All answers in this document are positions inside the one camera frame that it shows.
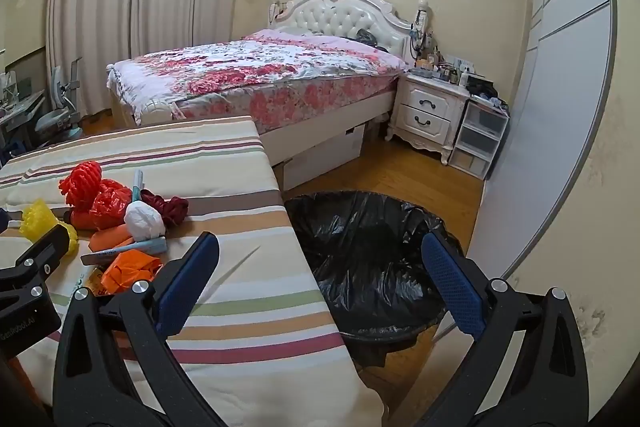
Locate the dark red plastic bag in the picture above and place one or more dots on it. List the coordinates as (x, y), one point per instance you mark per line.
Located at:
(170, 207)

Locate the cluster of small toiletries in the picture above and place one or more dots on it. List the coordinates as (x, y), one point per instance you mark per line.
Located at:
(440, 64)

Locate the white storage box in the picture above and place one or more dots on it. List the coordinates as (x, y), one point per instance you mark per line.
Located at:
(325, 157)

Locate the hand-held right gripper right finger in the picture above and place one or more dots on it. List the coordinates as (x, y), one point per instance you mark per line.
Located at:
(452, 287)

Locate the small black cloth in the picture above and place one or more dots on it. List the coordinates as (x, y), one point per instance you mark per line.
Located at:
(366, 38)

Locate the grey-blue desk chair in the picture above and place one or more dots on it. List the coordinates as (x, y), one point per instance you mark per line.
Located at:
(62, 107)

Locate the black cloth pile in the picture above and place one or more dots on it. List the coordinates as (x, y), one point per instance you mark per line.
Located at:
(487, 94)

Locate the orange plastic bag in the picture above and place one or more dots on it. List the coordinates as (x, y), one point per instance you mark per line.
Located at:
(112, 238)

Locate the teal tube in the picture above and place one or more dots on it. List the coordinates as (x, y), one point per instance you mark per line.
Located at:
(137, 184)

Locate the white tissue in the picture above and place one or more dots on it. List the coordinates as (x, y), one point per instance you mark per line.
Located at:
(142, 219)

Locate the white nightstand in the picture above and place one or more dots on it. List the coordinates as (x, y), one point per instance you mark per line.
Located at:
(425, 107)

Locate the orange paper piece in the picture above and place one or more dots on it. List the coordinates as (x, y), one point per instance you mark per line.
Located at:
(127, 274)

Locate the grey study desk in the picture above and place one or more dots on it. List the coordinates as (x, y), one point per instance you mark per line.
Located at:
(20, 104)

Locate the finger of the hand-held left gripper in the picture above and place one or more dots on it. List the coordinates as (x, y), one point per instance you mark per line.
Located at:
(45, 252)

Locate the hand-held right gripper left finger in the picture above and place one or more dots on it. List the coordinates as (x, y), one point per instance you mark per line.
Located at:
(185, 289)

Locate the pink floral quilt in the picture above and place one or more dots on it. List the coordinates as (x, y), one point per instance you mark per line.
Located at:
(250, 62)

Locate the clear plastic drawer unit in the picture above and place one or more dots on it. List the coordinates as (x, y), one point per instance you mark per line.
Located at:
(477, 137)

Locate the white bed with tufted headboard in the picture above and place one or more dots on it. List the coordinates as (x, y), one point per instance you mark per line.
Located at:
(345, 14)

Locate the white sliding door wardrobe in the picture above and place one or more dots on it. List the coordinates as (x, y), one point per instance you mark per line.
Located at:
(565, 82)

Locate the red bottle with black cap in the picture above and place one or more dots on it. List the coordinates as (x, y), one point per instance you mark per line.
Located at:
(80, 218)

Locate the striped cloth table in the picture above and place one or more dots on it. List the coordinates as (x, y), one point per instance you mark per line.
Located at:
(240, 187)

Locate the trash bin with black bag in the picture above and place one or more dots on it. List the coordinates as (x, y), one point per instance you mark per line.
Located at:
(370, 247)

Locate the white wall socket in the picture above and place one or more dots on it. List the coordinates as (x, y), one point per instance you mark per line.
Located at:
(460, 64)

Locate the red foam net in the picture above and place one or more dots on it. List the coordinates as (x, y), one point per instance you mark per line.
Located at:
(80, 182)

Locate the blue toothpaste box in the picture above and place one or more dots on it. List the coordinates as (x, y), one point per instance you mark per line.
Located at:
(130, 249)

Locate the yellow foam net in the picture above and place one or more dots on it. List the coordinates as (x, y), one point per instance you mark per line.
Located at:
(40, 219)

